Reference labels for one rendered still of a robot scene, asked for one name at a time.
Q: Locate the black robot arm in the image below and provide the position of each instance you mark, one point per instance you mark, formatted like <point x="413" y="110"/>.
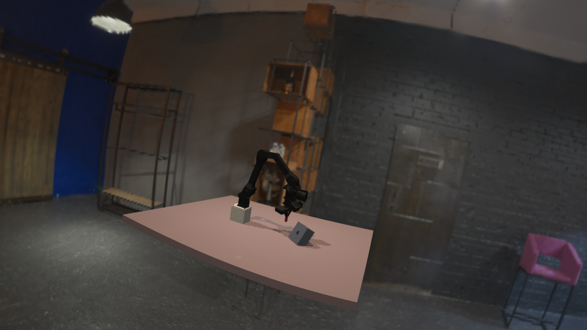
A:
<point x="293" y="188"/>

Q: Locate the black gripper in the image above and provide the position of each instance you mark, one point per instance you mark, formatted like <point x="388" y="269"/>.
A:
<point x="285" y="209"/>

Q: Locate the grey sloped panel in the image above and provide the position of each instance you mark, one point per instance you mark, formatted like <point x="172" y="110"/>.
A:
<point x="301" y="235"/>

